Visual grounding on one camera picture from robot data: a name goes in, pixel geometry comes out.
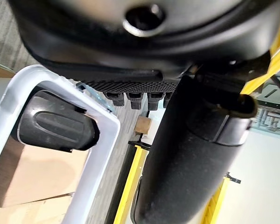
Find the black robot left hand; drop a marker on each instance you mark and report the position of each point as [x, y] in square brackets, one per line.
[135, 51]

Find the brown cardboard box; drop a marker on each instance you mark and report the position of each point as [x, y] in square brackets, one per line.
[37, 177]

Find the black sole-shaped part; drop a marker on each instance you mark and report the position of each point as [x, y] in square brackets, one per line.
[56, 123]

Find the yellow metal shelf rack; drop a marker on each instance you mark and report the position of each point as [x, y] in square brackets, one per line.
[131, 182]

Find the grey perforated metal panel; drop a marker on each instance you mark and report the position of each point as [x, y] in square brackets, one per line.
[274, 116]

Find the small brown cardboard block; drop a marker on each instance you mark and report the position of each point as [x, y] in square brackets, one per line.
[143, 124]

